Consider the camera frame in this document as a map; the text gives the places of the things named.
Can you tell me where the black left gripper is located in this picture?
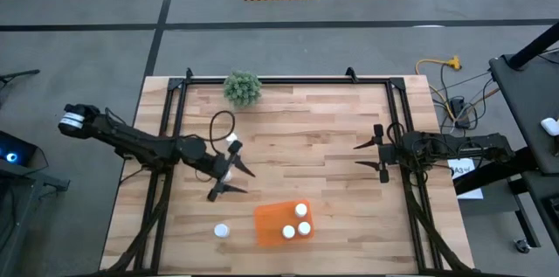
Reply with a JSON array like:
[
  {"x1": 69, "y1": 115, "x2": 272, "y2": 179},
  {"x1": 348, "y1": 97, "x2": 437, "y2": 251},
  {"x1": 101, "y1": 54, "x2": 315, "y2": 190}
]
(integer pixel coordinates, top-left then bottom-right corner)
[{"x1": 204, "y1": 140, "x2": 257, "y2": 203}]

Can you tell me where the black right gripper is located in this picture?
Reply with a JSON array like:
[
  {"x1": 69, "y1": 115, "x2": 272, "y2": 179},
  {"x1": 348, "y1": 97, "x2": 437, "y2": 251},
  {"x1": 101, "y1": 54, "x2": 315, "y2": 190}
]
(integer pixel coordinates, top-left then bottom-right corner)
[{"x1": 352, "y1": 123, "x2": 401, "y2": 184}]

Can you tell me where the orange plastic basket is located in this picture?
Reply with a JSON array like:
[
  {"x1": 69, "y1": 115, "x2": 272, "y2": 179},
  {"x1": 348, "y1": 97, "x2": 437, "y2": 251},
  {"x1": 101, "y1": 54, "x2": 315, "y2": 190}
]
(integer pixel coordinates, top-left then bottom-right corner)
[{"x1": 253, "y1": 199, "x2": 315, "y2": 248}]

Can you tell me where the small green potted plant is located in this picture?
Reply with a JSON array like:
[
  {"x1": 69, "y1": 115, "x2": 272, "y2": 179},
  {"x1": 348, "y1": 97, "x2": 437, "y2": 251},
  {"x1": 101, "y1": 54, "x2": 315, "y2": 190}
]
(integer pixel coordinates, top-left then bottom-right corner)
[{"x1": 223, "y1": 70, "x2": 264, "y2": 107}]

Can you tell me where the white paper sign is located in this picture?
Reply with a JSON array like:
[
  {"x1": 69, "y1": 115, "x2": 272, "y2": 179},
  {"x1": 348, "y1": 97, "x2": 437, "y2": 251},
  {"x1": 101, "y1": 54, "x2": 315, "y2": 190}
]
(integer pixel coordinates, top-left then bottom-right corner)
[{"x1": 447, "y1": 157, "x2": 485, "y2": 201}]

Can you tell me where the black power strip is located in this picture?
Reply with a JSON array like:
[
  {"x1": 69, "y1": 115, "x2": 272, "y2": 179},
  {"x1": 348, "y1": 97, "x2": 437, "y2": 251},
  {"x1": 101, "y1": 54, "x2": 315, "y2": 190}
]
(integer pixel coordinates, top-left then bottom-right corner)
[{"x1": 449, "y1": 96, "x2": 472, "y2": 129}]

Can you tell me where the black side table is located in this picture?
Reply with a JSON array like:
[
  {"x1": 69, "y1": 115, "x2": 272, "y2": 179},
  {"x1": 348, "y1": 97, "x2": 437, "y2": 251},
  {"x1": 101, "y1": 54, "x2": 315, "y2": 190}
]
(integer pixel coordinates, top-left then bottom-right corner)
[{"x1": 487, "y1": 52, "x2": 559, "y2": 256}]

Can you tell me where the black metal stand leg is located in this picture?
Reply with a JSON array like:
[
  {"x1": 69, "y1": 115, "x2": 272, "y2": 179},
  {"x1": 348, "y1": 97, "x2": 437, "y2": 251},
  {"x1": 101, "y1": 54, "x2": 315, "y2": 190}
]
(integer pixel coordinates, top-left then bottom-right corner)
[{"x1": 452, "y1": 148, "x2": 542, "y2": 250}]

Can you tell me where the small white case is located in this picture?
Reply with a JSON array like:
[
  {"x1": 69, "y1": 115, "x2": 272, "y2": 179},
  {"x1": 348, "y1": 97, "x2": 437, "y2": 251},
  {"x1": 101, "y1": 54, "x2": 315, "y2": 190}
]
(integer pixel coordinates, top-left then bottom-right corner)
[{"x1": 540, "y1": 117, "x2": 559, "y2": 137}]

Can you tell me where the black metal pole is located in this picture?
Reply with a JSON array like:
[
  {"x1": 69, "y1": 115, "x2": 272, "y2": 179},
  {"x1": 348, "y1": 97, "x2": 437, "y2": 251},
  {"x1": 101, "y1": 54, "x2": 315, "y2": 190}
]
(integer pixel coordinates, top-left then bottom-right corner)
[{"x1": 506, "y1": 21, "x2": 559, "y2": 71}]

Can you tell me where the black computer with blue light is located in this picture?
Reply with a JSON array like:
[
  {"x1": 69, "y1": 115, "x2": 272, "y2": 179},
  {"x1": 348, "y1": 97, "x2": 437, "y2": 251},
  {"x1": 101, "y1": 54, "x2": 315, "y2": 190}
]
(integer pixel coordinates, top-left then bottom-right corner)
[{"x1": 0, "y1": 130, "x2": 38, "y2": 168}]

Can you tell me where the black tripod leg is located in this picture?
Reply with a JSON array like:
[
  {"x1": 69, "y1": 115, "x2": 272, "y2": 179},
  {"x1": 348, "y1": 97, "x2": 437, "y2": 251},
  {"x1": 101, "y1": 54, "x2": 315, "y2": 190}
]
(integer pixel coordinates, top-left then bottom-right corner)
[{"x1": 0, "y1": 69, "x2": 41, "y2": 86}]

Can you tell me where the black looped gripper cable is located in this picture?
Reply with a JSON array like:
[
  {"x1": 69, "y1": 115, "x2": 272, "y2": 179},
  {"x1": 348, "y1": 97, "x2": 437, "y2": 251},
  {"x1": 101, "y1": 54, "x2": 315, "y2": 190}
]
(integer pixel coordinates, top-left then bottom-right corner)
[{"x1": 208, "y1": 109, "x2": 237, "y2": 156}]

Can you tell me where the black floor cable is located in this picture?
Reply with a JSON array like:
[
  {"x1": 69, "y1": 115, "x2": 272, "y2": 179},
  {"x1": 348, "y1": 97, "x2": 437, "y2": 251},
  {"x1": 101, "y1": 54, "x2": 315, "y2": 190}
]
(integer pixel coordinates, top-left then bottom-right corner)
[{"x1": 431, "y1": 63, "x2": 501, "y2": 135}]

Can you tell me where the black metal table frame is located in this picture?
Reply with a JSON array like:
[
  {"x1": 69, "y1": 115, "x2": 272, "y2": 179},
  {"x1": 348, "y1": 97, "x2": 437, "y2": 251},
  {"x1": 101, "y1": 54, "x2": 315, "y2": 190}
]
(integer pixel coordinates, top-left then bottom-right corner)
[{"x1": 104, "y1": 66, "x2": 477, "y2": 277}]

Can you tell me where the yellow extension cord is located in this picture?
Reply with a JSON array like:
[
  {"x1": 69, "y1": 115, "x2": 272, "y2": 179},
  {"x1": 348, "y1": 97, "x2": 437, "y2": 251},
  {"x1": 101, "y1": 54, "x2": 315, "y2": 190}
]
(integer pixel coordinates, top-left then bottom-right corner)
[{"x1": 413, "y1": 54, "x2": 463, "y2": 123}]

